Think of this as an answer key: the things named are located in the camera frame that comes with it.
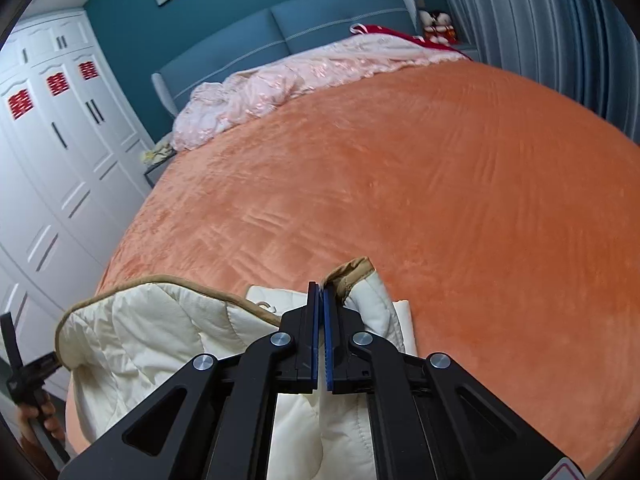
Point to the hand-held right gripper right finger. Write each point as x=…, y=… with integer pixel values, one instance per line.
x=328, y=345

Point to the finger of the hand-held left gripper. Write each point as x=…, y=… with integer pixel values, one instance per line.
x=42, y=365

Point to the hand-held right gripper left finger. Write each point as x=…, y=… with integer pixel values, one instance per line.
x=315, y=340

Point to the cream quilted jacket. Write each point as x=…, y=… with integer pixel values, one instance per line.
x=150, y=320

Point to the person's left hand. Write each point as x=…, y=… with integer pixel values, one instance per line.
x=50, y=417

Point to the orange plush blanket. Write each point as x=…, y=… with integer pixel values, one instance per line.
x=400, y=185

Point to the white panelled wardrobe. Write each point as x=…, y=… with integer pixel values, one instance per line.
x=50, y=185

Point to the dark nightstand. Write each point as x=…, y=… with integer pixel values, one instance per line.
x=157, y=172

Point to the pale yellow cloth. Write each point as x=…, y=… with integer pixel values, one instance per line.
x=156, y=152

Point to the pink floral quilt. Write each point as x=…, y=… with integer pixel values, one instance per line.
x=280, y=85

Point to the red paper wardrobe decal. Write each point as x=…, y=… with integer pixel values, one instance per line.
x=58, y=84
x=20, y=102
x=89, y=70

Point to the red cloth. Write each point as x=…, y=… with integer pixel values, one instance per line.
x=430, y=44

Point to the blue padded headboard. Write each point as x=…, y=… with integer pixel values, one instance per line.
x=325, y=20

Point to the red plush toy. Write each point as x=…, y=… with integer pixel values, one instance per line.
x=428, y=24
x=446, y=27

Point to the grey-blue curtain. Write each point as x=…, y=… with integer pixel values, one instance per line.
x=540, y=25

